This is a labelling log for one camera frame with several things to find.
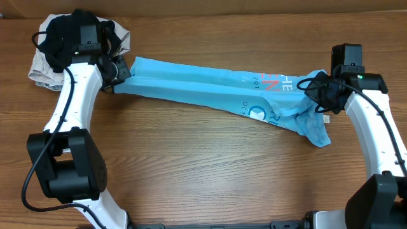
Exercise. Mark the grey folded garment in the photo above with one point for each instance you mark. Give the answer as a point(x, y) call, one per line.
point(55, 88)

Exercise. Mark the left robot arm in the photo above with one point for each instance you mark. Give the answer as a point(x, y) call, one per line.
point(68, 171)

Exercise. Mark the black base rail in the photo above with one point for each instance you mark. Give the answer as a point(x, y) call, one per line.
point(273, 225)

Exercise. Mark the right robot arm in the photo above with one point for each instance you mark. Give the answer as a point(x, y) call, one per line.
point(381, 201)

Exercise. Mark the light blue printed t-shirt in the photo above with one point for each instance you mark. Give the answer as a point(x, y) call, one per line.
point(270, 98)

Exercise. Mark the black folded garment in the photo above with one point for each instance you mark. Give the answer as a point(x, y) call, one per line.
point(60, 41)

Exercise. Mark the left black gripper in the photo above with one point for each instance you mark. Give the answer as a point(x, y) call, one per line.
point(121, 72)

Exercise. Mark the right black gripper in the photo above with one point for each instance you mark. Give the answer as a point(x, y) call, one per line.
point(320, 96)

